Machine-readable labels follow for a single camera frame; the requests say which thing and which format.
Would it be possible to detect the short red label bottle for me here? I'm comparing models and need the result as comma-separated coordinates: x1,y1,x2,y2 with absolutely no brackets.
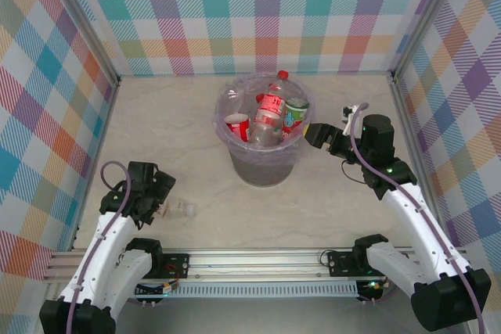
224,113,251,143

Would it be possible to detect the aluminium frame post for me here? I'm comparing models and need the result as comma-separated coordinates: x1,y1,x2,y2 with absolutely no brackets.
389,0,469,79
45,0,121,87

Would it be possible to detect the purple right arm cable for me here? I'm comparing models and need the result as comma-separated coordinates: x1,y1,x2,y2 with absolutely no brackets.
350,102,485,334

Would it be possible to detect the green plastic bottle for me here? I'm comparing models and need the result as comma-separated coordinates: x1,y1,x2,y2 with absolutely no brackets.
279,97,311,142

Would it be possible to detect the purple plastic bin liner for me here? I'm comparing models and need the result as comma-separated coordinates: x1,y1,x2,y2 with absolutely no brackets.
214,71,317,166

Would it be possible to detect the grey metal shelf panel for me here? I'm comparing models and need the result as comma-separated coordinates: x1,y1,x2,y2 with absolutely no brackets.
109,296,424,334

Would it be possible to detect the clear bottle white red label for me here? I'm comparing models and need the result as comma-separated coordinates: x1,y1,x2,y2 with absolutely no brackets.
158,197,198,220

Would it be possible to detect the thin black right gripper wire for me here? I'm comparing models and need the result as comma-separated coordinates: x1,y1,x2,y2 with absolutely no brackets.
341,160,367,185

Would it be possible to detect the slotted grey cable duct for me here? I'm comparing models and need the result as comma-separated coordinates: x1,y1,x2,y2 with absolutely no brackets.
128,281,360,300

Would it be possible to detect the grey mesh waste bin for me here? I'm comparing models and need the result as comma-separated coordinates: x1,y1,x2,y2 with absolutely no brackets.
214,72,316,188

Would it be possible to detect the clear unlabelled plastic bottle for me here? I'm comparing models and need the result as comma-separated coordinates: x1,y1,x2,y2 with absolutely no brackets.
222,80,251,116

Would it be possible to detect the black yellow power connector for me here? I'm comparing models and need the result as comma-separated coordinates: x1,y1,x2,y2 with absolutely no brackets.
135,281,181,297
356,278,392,300

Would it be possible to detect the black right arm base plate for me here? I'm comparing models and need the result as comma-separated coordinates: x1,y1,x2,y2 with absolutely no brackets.
326,250,373,278

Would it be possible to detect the aluminium front rail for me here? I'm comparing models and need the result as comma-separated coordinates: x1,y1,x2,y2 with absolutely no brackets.
41,247,475,285

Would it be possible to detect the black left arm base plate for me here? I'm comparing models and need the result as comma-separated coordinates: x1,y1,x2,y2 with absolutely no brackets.
156,252,191,280

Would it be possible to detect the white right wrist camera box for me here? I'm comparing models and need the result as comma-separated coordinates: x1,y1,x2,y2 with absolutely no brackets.
341,103,363,135

